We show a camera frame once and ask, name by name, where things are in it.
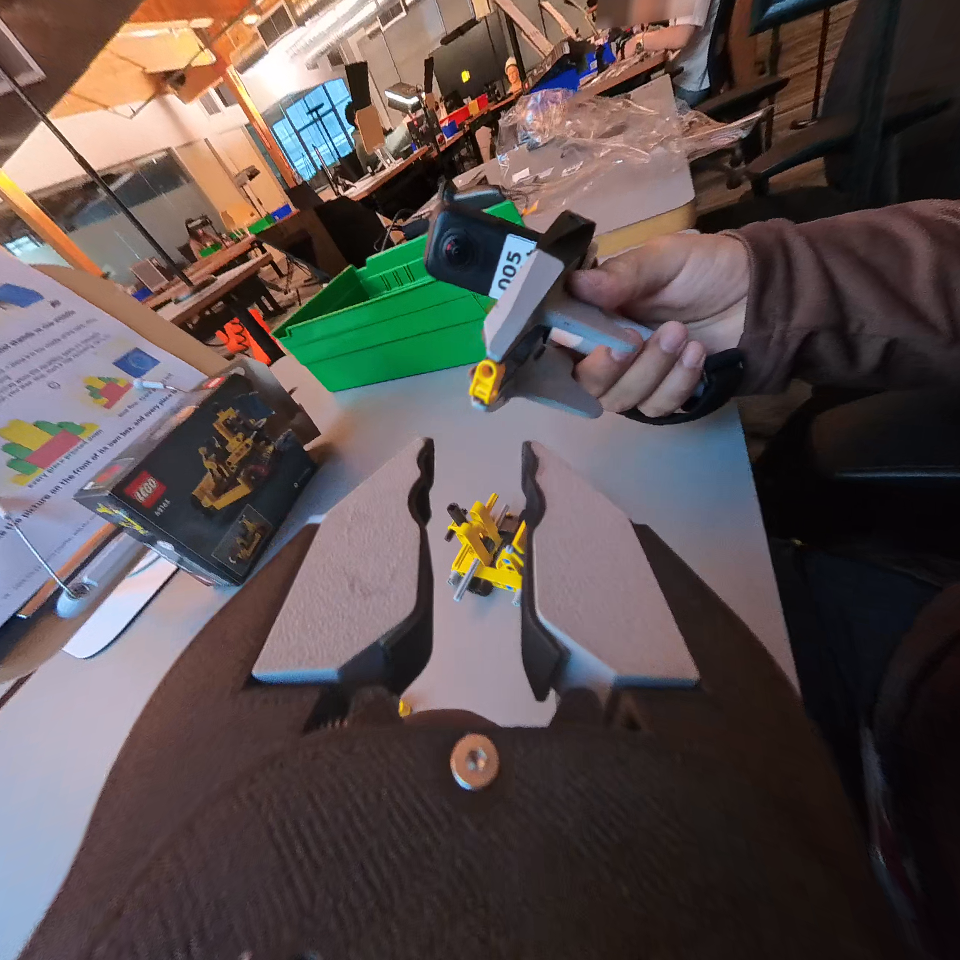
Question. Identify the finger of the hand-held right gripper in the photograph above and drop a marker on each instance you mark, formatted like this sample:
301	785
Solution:
551	386
521	307

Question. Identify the hanging ceiling light panel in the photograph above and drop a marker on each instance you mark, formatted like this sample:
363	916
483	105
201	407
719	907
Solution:
19	60

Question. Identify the clear plastic bags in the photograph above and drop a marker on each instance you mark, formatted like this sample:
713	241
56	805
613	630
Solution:
592	135

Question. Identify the person's right hand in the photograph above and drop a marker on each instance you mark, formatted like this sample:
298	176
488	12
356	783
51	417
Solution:
675	292

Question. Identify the black computer monitor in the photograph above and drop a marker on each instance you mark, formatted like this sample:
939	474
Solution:
465	60

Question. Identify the black lego set box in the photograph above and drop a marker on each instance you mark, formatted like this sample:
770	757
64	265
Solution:
210	480

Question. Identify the brown document holder board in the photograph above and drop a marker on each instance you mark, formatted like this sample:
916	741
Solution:
135	322

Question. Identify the thin black pole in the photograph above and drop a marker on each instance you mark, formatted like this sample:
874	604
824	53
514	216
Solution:
97	180

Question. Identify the dark swivel chair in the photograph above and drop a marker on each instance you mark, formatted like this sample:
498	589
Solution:
795	97

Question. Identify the printed instruction sheet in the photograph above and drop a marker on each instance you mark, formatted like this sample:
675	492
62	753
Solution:
67	405

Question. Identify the black office chair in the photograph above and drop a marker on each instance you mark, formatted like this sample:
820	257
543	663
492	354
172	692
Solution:
885	465

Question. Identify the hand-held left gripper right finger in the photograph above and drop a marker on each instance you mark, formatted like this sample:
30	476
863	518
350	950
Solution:
600	600

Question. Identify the yellow lego vehicle model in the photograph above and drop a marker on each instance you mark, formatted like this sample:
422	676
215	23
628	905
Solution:
480	547

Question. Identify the wooden workbench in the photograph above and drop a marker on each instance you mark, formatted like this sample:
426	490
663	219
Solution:
217	274

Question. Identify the stacked green plastic bins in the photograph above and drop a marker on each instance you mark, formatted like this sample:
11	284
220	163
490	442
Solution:
375	337

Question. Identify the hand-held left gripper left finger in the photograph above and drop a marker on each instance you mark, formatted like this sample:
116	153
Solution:
352	592

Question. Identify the yellow lego connector piece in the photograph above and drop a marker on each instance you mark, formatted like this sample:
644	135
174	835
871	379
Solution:
484	382

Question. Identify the mannequin head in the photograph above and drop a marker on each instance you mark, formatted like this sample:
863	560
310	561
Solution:
514	75

